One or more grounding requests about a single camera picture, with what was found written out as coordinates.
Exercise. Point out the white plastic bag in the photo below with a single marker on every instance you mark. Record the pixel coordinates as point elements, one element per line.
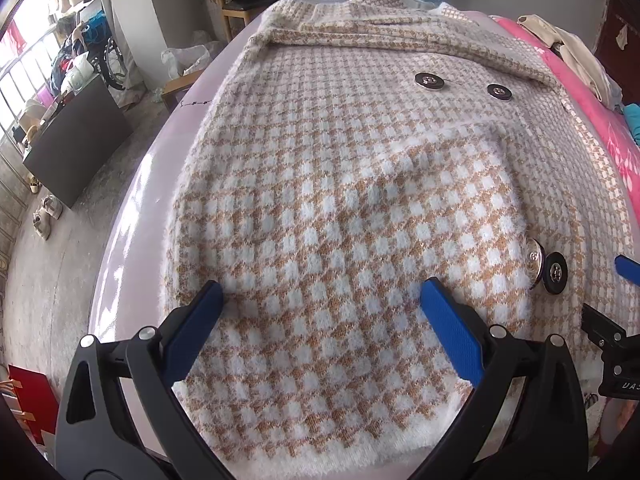
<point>190,57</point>

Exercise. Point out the beige slippers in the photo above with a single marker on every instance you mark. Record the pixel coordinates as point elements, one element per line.
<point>35,184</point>

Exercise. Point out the beige white houndstooth coat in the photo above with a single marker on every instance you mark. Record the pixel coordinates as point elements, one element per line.
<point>325,185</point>

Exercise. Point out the small beige hanging cloth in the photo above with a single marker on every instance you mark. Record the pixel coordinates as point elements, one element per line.
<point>622,37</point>

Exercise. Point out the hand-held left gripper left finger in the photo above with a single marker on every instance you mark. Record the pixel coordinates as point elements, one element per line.
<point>195,332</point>

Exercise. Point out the pink floral blanket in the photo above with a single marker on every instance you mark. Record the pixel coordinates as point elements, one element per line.
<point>607,130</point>

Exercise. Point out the beige garment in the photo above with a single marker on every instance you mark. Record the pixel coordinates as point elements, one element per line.
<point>575,55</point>

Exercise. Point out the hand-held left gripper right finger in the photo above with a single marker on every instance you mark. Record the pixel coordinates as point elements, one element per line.
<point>452,332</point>

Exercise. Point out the blue bag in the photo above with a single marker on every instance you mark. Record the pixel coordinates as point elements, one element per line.
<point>95,27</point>

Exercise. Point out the wooden chair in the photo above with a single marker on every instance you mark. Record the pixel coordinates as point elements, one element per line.
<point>227,15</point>

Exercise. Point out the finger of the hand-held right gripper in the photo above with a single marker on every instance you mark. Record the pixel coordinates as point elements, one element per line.
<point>602,327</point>
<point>629,269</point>

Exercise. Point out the teal blanket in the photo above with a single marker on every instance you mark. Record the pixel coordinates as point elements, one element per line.
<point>634,125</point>

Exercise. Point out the red cardboard box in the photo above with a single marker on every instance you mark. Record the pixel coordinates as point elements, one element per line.
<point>32,405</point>

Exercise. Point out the metal window railing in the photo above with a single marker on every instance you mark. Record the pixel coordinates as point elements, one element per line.
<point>7,195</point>

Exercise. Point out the wooden stool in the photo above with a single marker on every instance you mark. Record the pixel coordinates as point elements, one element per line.
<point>182,87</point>

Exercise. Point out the dark grey cabinet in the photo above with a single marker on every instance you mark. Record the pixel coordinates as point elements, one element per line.
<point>75,145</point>

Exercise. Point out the brown wooden door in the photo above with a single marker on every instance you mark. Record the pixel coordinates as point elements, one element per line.
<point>612,5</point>

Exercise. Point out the white shoes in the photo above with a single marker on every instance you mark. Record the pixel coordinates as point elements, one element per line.
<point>47,217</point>

